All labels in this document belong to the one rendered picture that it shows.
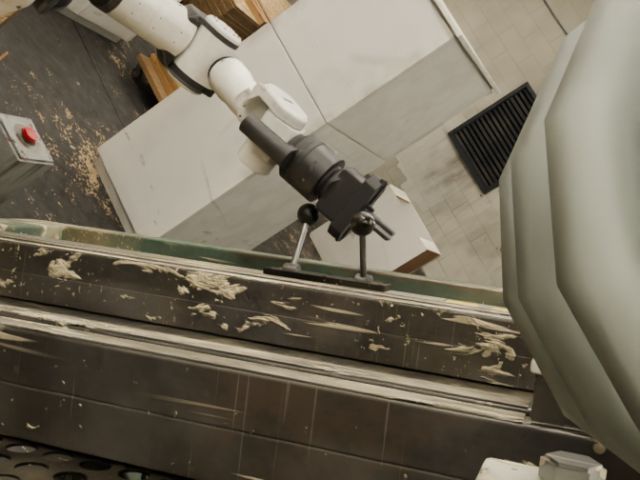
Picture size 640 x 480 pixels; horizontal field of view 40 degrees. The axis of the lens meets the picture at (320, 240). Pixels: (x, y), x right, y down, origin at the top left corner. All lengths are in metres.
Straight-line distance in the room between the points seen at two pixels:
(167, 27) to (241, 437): 1.15
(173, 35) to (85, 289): 0.64
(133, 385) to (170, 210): 3.46
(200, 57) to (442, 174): 8.16
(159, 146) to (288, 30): 0.79
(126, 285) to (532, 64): 8.86
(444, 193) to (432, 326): 8.71
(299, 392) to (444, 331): 0.46
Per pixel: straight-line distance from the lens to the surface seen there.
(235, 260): 1.66
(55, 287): 1.11
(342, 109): 3.71
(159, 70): 5.37
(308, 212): 1.42
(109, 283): 1.07
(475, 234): 9.49
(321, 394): 0.49
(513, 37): 9.90
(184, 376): 0.52
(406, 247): 6.29
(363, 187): 1.37
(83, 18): 5.26
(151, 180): 4.06
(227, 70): 1.56
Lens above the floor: 1.79
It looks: 15 degrees down
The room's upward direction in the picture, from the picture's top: 57 degrees clockwise
